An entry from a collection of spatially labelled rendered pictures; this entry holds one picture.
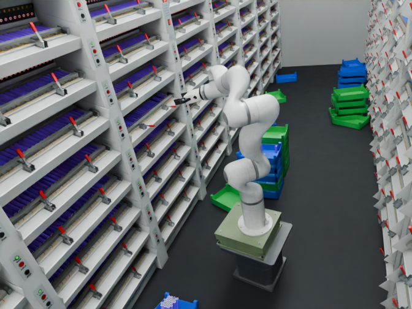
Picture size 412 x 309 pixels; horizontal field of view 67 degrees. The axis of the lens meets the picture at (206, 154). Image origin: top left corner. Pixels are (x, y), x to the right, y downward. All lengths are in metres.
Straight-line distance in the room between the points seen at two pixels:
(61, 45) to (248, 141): 0.83
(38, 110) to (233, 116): 0.72
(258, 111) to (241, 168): 0.37
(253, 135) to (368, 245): 1.20
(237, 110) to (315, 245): 1.25
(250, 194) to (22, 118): 1.01
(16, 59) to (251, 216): 1.22
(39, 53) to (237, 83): 0.74
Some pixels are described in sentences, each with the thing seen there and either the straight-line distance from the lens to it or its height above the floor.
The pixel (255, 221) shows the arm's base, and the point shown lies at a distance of 1.68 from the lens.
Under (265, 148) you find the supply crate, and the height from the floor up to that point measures 0.34.
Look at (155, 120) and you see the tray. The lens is 1.89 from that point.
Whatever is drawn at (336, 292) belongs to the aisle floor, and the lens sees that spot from 1.98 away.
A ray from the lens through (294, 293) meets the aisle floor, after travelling 1.95.
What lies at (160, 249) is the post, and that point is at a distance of 2.10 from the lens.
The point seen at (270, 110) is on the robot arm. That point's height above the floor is 1.11.
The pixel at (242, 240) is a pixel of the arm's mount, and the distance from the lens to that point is 1.70.
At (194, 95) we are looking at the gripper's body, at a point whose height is 1.04.
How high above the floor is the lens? 1.60
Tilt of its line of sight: 30 degrees down
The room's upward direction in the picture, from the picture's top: 11 degrees counter-clockwise
